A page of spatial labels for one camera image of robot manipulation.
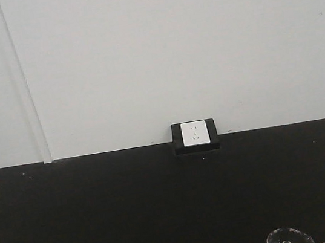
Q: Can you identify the clear glass flask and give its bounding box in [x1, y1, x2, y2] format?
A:
[266, 227, 315, 243]

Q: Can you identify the white wall power socket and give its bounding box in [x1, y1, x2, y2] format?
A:
[180, 120, 210, 147]

